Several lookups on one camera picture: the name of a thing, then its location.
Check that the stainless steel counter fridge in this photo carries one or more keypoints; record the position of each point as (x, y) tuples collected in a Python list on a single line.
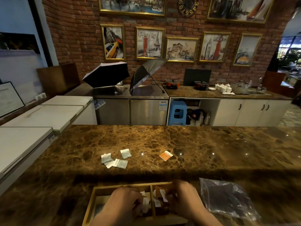
[(131, 110)]

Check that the large white chest freezer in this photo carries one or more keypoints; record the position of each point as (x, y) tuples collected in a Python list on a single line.
[(21, 145)]

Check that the gold framed orange dome picture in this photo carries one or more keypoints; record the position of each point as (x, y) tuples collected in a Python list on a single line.
[(247, 49)]

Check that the group of glass jars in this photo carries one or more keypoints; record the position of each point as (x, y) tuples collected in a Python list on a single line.
[(239, 87)]

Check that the white power strip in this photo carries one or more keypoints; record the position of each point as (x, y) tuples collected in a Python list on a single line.
[(40, 96)]

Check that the person's left forearm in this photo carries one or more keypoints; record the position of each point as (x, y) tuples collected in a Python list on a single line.
[(105, 220)]

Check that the blue plastic stool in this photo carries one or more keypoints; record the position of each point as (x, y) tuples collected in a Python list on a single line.
[(176, 112)]

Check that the gold framed building picture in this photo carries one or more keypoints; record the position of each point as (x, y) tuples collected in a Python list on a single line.
[(181, 49)]

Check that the person's right hand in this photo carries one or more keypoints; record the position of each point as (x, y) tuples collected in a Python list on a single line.
[(188, 200)]

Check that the grey open umbrella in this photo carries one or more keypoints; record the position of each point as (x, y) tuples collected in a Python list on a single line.
[(145, 70)]

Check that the pile of orange white sachets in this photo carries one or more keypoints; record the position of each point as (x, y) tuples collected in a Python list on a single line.
[(156, 202)]

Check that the round dark wall clock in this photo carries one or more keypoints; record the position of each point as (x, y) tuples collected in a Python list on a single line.
[(188, 5)]

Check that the person's left hand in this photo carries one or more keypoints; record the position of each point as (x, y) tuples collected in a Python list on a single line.
[(121, 201)]

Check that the gold framed red tower picture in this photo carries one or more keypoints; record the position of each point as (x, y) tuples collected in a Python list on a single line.
[(214, 47)]

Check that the black framed document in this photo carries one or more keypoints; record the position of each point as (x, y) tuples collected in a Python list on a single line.
[(8, 98)]

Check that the wooden divided tray box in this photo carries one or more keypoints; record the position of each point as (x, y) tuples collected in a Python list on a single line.
[(100, 189)]

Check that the black flat screen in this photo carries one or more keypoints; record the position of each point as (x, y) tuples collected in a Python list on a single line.
[(197, 76)]

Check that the dark wooden board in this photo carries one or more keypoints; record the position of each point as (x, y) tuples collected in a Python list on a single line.
[(58, 78)]

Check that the long white chest freezer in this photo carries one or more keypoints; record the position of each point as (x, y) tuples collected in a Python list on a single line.
[(44, 117)]

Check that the steel sink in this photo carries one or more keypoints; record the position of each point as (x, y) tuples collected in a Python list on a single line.
[(257, 92)]

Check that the dark wall poster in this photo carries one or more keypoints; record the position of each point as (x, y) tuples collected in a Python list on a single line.
[(18, 42)]

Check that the dark bag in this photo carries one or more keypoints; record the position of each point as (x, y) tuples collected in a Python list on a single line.
[(192, 116)]

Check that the wide gold framed city painting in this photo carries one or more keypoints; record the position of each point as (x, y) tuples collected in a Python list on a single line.
[(131, 5)]

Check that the gold framed yellow taxi picture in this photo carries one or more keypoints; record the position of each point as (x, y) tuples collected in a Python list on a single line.
[(112, 42)]

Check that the dark red pot with lid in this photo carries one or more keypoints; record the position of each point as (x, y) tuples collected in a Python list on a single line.
[(201, 85)]

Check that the wide gold framed sailboat painting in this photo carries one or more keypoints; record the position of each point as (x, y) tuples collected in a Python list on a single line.
[(239, 9)]

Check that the clear plastic zip bag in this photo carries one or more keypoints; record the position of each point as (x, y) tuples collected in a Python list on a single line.
[(225, 197)]

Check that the black open umbrella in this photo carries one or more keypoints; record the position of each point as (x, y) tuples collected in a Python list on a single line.
[(105, 74)]

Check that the wooden side cabinet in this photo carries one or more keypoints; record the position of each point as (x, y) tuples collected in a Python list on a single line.
[(272, 82)]

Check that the person's right forearm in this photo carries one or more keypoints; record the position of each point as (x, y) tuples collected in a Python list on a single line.
[(207, 220)]

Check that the person's right fingers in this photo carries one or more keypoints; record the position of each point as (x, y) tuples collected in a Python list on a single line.
[(175, 192)]

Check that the small white bowl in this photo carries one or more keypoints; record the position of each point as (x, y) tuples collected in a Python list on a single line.
[(212, 89)]

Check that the small white chest freezer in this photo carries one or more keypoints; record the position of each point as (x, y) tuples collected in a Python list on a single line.
[(70, 103)]

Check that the set of white teacups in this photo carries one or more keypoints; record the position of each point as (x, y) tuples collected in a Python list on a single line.
[(224, 88)]

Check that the white cabinet with doors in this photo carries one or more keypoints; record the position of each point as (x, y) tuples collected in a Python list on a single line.
[(249, 112)]

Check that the orange white sachet packet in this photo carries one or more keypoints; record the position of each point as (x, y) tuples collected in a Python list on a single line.
[(165, 155)]

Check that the steel thermos flask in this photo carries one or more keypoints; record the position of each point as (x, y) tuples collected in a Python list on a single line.
[(199, 119), (207, 119)]

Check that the person's left fingers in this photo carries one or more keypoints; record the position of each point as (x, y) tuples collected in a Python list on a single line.
[(137, 198)]

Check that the grey sachet packet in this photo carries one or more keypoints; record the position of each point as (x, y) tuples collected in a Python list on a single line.
[(107, 158), (125, 153), (121, 164), (108, 165)]

